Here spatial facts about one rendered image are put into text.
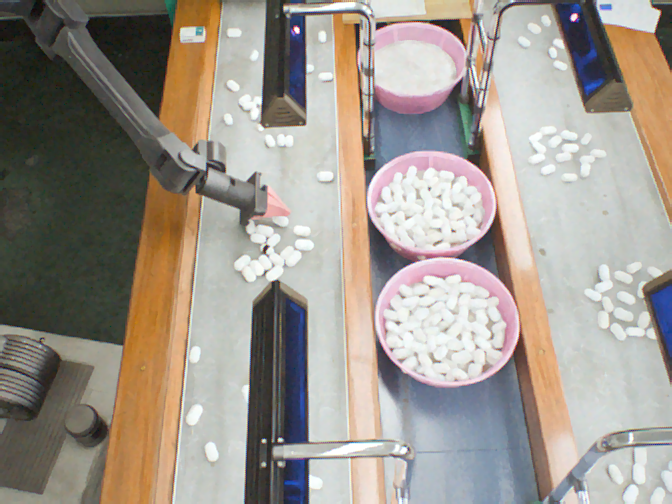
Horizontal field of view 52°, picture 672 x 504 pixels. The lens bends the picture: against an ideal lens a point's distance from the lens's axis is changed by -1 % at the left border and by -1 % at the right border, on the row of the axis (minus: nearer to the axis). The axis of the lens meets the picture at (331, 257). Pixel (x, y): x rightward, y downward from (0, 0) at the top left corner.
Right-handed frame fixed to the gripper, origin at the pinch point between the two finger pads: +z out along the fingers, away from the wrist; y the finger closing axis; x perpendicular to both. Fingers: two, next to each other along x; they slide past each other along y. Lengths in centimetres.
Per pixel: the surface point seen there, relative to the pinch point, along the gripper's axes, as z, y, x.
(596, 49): 24, 7, -62
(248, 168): -5.2, 14.7, 7.3
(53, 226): -23, 57, 116
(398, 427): 20.9, -44.4, -5.6
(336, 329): 8.7, -26.8, -4.1
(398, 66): 24, 46, -14
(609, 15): 65, 57, -51
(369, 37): -3.1, 18.7, -34.0
